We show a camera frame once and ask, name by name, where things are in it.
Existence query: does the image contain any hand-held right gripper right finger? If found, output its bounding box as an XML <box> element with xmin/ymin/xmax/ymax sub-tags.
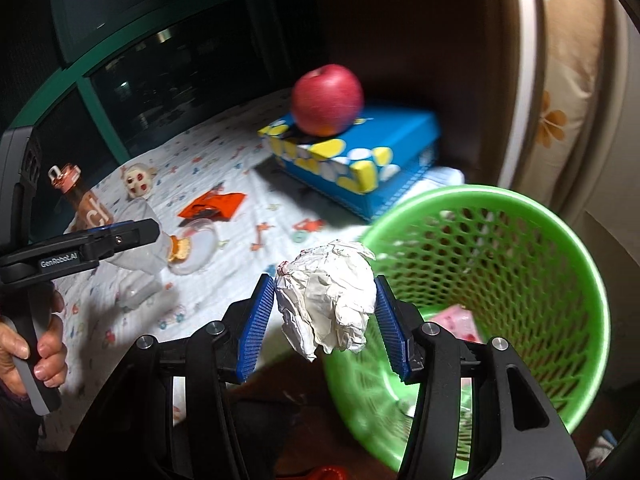
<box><xmin>375</xmin><ymin>275</ymin><xmax>586</xmax><ymax>480</ymax></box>

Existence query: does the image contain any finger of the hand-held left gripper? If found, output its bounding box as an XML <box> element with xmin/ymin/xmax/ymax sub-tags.
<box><xmin>65</xmin><ymin>225</ymin><xmax>121</xmax><ymax>237</ymax></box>
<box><xmin>92</xmin><ymin>218</ymin><xmax>161</xmax><ymax>263</ymax></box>

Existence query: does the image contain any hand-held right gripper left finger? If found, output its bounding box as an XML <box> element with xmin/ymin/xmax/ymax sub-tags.
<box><xmin>70</xmin><ymin>274</ymin><xmax>277</xmax><ymax>480</ymax></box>

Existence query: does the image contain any pink packet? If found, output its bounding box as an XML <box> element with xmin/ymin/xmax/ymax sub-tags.
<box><xmin>431</xmin><ymin>305</ymin><xmax>483</xmax><ymax>346</ymax></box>

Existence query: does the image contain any white paper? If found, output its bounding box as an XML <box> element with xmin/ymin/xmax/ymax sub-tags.
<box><xmin>274</xmin><ymin>240</ymin><xmax>377</xmax><ymax>363</ymax></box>

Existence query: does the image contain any green mesh plastic basket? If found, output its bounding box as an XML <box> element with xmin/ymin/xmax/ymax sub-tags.
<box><xmin>322</xmin><ymin>185</ymin><xmax>612</xmax><ymax>476</ymax></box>

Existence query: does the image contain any person's left hand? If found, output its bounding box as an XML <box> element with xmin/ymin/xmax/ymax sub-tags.
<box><xmin>0</xmin><ymin>292</ymin><xmax>68</xmax><ymax>402</ymax></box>

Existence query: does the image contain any orange water bottle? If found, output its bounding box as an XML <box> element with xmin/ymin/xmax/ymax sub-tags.
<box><xmin>48</xmin><ymin>162</ymin><xmax>113</xmax><ymax>231</ymax></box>

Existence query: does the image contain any orange peel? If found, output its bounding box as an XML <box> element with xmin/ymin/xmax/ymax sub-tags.
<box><xmin>167</xmin><ymin>237</ymin><xmax>193</xmax><ymax>263</ymax></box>

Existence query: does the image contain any clear rectangular plastic box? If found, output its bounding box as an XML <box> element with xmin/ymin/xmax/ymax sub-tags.
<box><xmin>117</xmin><ymin>272</ymin><xmax>166</xmax><ymax>311</ymax></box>

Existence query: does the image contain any white red-spotted round toy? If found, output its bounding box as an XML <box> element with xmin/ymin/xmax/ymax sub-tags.
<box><xmin>121</xmin><ymin>164</ymin><xmax>158</xmax><ymax>200</ymax></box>

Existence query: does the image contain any printed white tablecloth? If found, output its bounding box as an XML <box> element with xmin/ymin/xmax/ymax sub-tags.
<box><xmin>50</xmin><ymin>87</ymin><xmax>466</xmax><ymax>456</ymax></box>

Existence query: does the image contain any orange snack wrapper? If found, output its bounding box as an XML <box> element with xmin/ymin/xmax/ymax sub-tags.
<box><xmin>179</xmin><ymin>191</ymin><xmax>247</xmax><ymax>222</ymax></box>

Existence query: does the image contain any blue spotted tissue box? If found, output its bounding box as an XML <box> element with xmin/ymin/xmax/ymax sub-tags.
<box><xmin>257</xmin><ymin>107</ymin><xmax>442</xmax><ymax>222</ymax></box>

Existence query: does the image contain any red apple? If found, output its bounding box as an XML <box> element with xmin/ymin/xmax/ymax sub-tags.
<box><xmin>291</xmin><ymin>64</ymin><xmax>364</xmax><ymax>137</ymax></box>

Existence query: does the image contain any brown wooden panel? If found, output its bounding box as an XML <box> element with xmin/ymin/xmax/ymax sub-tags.
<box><xmin>320</xmin><ymin>0</ymin><xmax>531</xmax><ymax>186</ymax></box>

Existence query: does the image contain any green window frame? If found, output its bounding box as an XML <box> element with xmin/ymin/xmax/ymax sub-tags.
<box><xmin>10</xmin><ymin>5</ymin><xmax>261</xmax><ymax>161</ymax></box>

